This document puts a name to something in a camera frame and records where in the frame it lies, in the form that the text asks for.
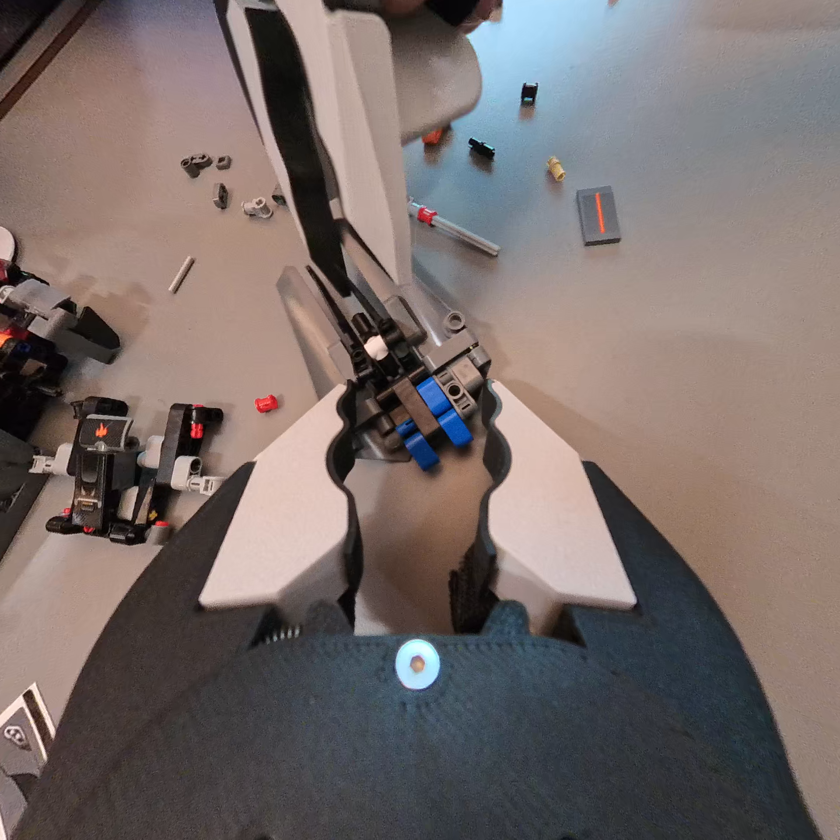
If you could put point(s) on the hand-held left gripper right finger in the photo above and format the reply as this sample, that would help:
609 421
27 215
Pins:
558 538

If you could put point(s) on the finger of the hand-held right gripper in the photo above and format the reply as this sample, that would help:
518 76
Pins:
367 131
249 65

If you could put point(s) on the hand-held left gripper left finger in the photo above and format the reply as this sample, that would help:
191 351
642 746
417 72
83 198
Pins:
282 538

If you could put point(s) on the metal axle with red bush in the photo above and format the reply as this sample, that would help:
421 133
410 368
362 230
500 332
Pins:
459 233

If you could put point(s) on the grey black lego subassembly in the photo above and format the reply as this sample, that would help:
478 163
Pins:
420 394

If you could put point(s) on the orange lego piece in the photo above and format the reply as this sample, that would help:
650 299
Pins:
433 136

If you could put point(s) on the black lego pin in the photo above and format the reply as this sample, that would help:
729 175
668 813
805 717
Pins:
481 147

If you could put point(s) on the black square lego piece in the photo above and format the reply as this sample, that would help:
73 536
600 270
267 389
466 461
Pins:
529 93

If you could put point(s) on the dark grey lego axle connector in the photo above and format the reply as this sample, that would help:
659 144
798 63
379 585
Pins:
279 195

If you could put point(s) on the dark grey lego liftarm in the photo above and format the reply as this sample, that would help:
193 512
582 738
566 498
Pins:
197 164

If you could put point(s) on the light grey lego axle connector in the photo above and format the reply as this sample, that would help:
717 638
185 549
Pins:
258 207

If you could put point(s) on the small dark lego bar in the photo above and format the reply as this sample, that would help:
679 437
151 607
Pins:
220 195

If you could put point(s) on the small red lego bush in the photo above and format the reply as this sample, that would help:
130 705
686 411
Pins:
266 403

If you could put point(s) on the small tan lego pin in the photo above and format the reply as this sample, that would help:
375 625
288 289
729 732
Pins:
556 167

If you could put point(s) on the black grey lego module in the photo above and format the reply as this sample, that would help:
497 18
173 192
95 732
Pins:
105 459

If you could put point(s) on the light grey lego axle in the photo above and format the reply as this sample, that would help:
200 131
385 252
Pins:
181 274

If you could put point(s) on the black flat lego panel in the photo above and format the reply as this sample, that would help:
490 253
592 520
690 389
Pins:
16 499

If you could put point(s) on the partly built lego car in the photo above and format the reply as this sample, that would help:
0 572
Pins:
39 328

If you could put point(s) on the lego sticker sheet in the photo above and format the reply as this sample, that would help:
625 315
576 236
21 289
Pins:
23 741

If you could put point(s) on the person's right hand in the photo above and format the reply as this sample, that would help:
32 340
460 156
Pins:
487 14

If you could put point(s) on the dark tile with orange stripe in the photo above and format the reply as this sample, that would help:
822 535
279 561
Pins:
598 215

